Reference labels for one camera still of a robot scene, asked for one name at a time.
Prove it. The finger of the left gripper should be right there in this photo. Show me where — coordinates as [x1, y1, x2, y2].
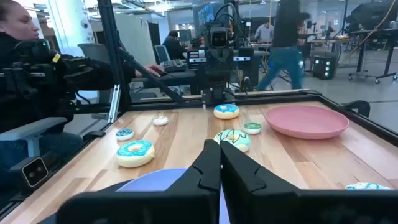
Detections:
[207, 73, 220, 94]
[219, 73, 233, 94]

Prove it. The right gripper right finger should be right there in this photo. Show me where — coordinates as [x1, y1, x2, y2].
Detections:
[220, 140, 300, 193]

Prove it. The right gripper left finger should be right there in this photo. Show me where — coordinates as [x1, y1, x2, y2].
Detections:
[167, 139, 222, 192]

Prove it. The large mint donut black drizzle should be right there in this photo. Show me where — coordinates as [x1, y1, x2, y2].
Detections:
[213, 129, 251, 153]

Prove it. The small green frosted donut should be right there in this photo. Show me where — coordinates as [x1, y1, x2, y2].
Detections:
[243, 121, 262, 135]

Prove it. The small white frosted donut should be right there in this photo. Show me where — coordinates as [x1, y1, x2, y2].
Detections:
[152, 114, 169, 126]

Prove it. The large white donut teal drizzle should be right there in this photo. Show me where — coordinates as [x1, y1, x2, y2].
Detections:
[345, 182, 392, 190]

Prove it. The black desk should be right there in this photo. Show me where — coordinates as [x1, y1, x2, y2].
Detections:
[130, 70, 200, 94]

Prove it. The black computer keyboard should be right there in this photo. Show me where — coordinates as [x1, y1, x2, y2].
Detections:
[162, 58, 187, 73]

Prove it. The computer monitor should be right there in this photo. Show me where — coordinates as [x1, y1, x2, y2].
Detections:
[192, 2, 224, 32]

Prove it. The person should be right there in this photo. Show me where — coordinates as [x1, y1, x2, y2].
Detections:
[162, 30, 188, 61]
[254, 21, 275, 44]
[256, 0, 312, 92]
[0, 0, 165, 187]

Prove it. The lavender round plate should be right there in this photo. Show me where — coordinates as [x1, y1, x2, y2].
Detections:
[116, 167, 231, 224]

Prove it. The black mesh office chair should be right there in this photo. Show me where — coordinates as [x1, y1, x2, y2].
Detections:
[154, 44, 172, 65]

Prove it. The person's hand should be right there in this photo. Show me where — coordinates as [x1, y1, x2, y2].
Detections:
[134, 63, 165, 78]

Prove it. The pink round plate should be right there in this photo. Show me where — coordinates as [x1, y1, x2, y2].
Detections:
[264, 104, 350, 140]

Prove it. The white partition panel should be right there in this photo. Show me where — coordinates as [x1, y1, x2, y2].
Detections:
[113, 14, 156, 67]

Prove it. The small teal frosted donut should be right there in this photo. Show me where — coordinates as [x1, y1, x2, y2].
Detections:
[115, 128, 135, 142]

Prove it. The black computer tower with lights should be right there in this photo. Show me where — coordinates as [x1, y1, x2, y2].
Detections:
[312, 55, 336, 80]

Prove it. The silver aluminium bar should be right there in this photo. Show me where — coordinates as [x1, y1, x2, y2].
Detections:
[107, 84, 121, 124]

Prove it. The wooden workbench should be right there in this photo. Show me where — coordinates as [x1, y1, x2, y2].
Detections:
[298, 32, 357, 74]

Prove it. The grey office chair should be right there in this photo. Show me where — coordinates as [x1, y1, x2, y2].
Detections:
[77, 42, 112, 65]
[0, 116, 68, 158]

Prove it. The black wheeled table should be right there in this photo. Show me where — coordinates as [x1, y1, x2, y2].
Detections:
[347, 27, 398, 85]

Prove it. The white building pillar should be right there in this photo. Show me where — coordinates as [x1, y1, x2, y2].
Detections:
[46, 0, 96, 57]

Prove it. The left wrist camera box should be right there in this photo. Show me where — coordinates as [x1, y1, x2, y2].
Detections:
[210, 26, 229, 49]

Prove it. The black mounting bracket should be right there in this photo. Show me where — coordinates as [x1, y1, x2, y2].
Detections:
[340, 100, 371, 118]

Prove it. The table-level camera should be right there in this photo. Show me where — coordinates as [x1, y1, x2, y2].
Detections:
[9, 154, 50, 189]

